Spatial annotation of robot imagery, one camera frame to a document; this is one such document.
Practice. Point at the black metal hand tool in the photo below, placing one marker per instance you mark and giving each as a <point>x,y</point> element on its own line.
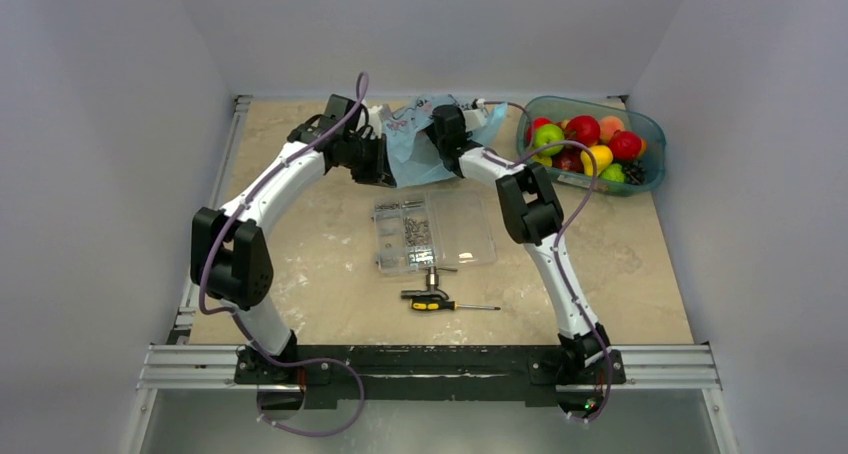
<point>432,285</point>

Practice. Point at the dark fake grape bunch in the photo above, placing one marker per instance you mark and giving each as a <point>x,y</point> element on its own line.
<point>634,172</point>

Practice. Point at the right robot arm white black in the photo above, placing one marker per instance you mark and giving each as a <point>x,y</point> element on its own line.
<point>533,218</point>

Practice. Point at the teal transparent plastic bin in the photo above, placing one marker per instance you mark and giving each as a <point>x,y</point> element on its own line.
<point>560,110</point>

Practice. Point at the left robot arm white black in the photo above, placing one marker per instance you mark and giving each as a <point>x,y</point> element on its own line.
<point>230,256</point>

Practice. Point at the red yellow fake apple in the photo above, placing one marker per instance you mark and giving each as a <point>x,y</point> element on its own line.
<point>584,129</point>

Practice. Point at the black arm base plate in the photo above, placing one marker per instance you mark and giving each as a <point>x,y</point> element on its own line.
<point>535,375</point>

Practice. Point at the aluminium frame rail front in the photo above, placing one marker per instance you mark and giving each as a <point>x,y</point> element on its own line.
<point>210,367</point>

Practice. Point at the yellow fake pear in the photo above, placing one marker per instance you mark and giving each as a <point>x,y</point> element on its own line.
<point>596,159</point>

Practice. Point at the yellow black screwdriver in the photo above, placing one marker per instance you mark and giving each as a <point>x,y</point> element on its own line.
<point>444,305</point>

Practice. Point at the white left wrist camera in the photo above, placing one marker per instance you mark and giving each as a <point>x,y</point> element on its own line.
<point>376,116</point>

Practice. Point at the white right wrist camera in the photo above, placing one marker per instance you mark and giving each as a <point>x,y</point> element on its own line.
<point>475,114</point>

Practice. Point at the clear plastic screw organizer box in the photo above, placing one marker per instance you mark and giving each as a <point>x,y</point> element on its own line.
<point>431,228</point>

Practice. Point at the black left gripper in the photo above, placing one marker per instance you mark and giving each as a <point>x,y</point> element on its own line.
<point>379,173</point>

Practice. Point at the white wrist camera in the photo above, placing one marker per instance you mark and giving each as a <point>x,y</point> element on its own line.
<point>376,116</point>
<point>475,114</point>

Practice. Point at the fake peach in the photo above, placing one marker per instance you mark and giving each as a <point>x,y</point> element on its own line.
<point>609,127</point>

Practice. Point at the green fake lumpy fruit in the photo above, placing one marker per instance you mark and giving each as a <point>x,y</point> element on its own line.
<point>614,173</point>

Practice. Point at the dark red fake apple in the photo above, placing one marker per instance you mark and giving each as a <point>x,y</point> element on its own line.
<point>568,160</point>

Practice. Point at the aluminium frame rail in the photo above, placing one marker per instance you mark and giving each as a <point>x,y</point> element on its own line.
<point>187,309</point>
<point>210,367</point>

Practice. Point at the light blue printed plastic bag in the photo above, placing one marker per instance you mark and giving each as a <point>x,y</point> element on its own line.
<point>413,158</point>

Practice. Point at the red fake tomato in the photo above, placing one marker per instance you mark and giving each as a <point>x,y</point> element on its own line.
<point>625,146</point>

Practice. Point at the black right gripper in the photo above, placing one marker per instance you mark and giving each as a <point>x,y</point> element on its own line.
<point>441,131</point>

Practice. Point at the aluminium frame rail left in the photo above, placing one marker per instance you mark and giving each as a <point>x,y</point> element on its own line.
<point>187,309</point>

